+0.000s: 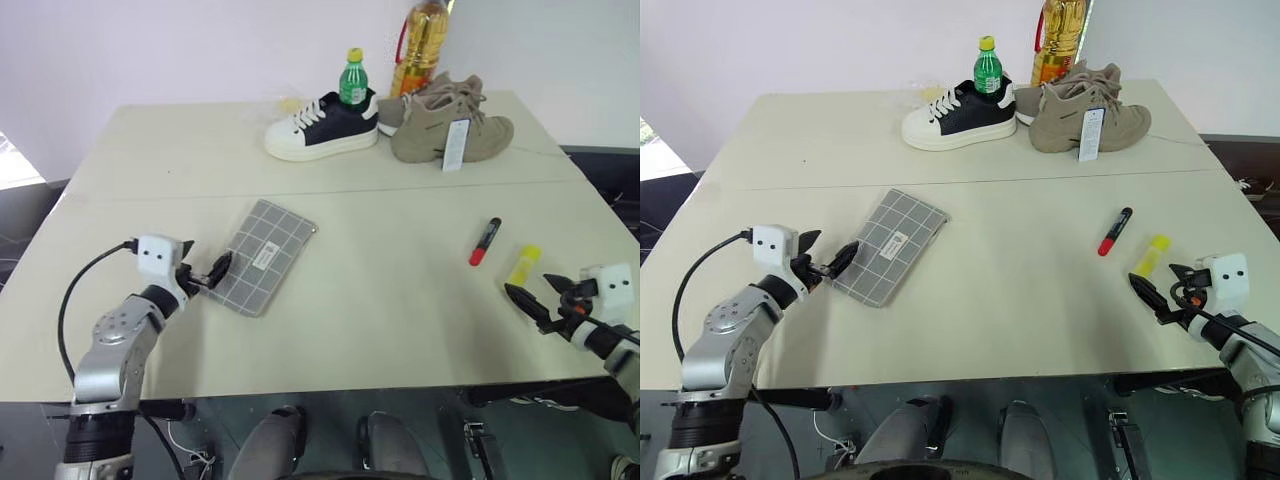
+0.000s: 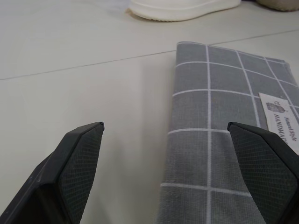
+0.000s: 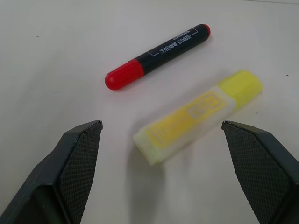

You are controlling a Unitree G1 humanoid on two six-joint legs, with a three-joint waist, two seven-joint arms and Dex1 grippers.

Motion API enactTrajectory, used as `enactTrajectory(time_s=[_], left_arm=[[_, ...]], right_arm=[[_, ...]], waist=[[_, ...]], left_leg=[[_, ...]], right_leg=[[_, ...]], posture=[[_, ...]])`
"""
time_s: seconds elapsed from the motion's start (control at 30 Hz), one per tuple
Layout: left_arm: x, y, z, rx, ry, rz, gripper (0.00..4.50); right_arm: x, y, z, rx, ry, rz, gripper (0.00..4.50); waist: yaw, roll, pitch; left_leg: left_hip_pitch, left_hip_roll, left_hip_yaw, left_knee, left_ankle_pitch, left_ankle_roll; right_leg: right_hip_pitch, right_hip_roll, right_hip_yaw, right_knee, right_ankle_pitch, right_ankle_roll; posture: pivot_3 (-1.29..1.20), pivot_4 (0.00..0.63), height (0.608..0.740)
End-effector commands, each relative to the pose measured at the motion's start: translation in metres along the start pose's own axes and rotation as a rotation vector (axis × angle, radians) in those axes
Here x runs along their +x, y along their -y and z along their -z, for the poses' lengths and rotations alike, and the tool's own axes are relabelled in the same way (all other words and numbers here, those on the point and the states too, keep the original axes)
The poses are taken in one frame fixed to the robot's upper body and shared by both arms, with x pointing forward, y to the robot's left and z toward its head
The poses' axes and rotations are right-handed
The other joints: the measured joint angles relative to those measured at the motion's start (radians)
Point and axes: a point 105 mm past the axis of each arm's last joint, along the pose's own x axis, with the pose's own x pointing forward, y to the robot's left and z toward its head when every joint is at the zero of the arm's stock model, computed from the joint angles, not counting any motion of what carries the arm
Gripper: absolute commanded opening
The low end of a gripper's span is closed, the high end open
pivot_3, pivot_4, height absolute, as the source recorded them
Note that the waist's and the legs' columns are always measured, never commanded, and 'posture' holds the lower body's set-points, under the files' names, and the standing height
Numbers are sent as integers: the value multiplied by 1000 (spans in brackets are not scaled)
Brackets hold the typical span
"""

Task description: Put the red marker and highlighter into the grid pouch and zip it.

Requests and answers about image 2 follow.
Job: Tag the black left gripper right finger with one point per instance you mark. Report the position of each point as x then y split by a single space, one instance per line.
261 172

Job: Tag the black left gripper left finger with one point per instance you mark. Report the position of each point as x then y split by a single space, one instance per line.
70 172

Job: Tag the grey checked folded cloth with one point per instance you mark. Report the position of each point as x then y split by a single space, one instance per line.
205 130

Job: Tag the beige shoe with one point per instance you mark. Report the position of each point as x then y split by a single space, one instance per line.
279 4

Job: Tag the white shoe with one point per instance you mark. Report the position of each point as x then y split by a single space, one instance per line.
184 9

